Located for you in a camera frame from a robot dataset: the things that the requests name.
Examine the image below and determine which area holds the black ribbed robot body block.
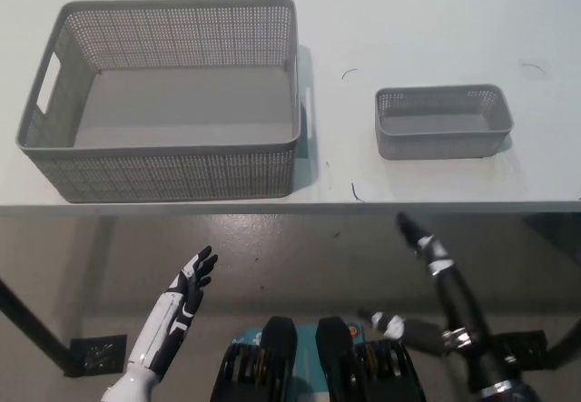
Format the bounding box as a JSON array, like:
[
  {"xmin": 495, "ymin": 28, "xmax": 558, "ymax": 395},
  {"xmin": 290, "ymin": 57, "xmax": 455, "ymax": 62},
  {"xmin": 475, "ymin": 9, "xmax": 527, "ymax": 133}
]
[
  {"xmin": 315, "ymin": 316, "xmax": 426, "ymax": 402},
  {"xmin": 208, "ymin": 315, "xmax": 299, "ymax": 402}
]

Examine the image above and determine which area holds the small grey perforated plastic basket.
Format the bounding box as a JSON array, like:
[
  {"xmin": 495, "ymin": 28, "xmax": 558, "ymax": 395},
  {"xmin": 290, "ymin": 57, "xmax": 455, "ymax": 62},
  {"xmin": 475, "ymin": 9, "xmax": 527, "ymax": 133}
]
[{"xmin": 374, "ymin": 83, "xmax": 516, "ymax": 161}]

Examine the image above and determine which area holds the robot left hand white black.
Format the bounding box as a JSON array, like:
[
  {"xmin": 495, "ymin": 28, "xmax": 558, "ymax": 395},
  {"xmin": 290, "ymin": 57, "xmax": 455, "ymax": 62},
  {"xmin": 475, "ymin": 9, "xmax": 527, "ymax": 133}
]
[{"xmin": 125, "ymin": 245, "xmax": 220, "ymax": 375}]

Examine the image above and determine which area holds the black floor pad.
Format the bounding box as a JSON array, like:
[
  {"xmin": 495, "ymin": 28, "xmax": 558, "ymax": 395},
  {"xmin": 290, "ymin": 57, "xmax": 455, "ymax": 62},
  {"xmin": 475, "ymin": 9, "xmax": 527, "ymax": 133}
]
[
  {"xmin": 494, "ymin": 328, "xmax": 551, "ymax": 371},
  {"xmin": 69, "ymin": 333, "xmax": 128, "ymax": 377}
]

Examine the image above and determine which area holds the large grey perforated plastic basket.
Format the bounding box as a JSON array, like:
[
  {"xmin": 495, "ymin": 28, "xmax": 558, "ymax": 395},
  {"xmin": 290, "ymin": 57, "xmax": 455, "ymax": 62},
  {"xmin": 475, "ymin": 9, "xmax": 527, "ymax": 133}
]
[{"xmin": 14, "ymin": 0, "xmax": 314, "ymax": 205}]

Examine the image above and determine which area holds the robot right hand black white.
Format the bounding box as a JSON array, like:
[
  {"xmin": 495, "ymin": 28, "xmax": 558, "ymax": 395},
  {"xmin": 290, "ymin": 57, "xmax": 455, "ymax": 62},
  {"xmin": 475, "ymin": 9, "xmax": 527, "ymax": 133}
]
[{"xmin": 396, "ymin": 212, "xmax": 456, "ymax": 277}]

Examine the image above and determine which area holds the black table leg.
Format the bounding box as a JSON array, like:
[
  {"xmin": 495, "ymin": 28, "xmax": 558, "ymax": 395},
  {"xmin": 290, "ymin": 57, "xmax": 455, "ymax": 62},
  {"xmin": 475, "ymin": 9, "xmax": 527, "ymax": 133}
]
[
  {"xmin": 544, "ymin": 324, "xmax": 581, "ymax": 371},
  {"xmin": 0, "ymin": 275, "xmax": 79, "ymax": 377}
]

